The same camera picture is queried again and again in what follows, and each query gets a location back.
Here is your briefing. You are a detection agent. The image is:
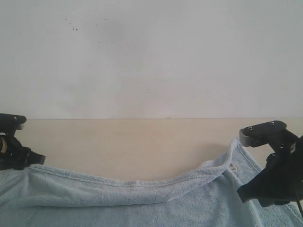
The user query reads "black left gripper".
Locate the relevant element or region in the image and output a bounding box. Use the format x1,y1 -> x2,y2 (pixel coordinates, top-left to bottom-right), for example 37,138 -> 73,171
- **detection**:
0,136 -> 45,170

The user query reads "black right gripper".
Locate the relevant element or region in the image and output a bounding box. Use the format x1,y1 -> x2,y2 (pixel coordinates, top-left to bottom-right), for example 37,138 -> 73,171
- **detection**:
237,151 -> 303,207

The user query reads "light blue terry towel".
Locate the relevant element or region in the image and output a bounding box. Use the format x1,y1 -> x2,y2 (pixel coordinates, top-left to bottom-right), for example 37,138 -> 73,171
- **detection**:
0,139 -> 303,227

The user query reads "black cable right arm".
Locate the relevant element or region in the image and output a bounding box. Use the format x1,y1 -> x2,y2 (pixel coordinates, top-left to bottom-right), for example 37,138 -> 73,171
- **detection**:
295,189 -> 303,218

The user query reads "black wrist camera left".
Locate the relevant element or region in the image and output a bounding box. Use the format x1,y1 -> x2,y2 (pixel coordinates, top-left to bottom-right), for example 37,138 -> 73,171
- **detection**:
0,113 -> 27,137

